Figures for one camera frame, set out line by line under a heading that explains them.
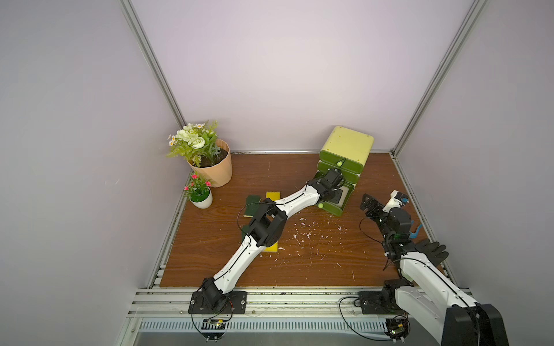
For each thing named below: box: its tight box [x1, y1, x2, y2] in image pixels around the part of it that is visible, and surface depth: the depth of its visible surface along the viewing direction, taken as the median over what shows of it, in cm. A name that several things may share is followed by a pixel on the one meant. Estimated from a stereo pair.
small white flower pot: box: [188, 185, 213, 210], surface depth 95 cm
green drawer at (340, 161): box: [318, 150, 365, 174], surface depth 93 cm
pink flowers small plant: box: [183, 170, 212, 203], surface depth 94 cm
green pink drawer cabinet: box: [315, 126, 375, 192], surface depth 97 cm
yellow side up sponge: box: [265, 191, 281, 202], surface depth 103 cm
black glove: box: [411, 238, 449, 268], surface depth 86 cm
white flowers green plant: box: [165, 119, 221, 168], surface depth 85 cm
